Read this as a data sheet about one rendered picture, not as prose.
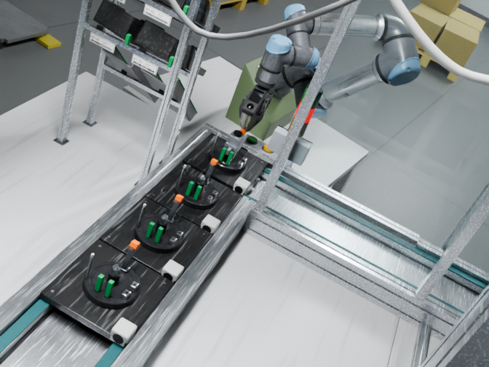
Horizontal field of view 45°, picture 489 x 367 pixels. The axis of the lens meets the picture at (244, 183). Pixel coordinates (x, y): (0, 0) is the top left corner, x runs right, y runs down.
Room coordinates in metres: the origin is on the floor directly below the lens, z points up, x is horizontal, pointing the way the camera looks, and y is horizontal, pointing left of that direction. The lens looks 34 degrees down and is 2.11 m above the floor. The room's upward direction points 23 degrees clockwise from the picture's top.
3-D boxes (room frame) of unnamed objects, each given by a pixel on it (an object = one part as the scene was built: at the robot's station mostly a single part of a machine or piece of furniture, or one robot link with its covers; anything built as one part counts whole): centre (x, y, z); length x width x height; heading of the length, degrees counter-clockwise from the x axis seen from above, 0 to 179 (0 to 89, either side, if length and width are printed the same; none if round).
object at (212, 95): (2.30, 0.07, 0.84); 0.90 x 0.70 x 0.03; 69
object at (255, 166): (1.75, 0.09, 0.96); 0.24 x 0.24 x 0.02; 81
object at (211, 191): (1.50, 0.13, 1.01); 0.24 x 0.24 x 0.13; 81
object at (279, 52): (1.85, 0.07, 1.37); 0.09 x 0.08 x 0.11; 126
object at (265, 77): (1.85, 0.07, 1.29); 0.08 x 0.08 x 0.05
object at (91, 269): (1.02, 0.21, 1.01); 0.24 x 0.24 x 0.13; 81
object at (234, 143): (1.74, 0.09, 1.06); 0.08 x 0.04 x 0.07; 171
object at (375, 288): (1.68, -0.21, 0.91); 0.84 x 0.28 x 0.10; 81
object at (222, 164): (1.75, 0.09, 0.98); 0.14 x 0.14 x 0.02
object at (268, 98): (1.86, 0.07, 1.21); 0.09 x 0.08 x 0.12; 171
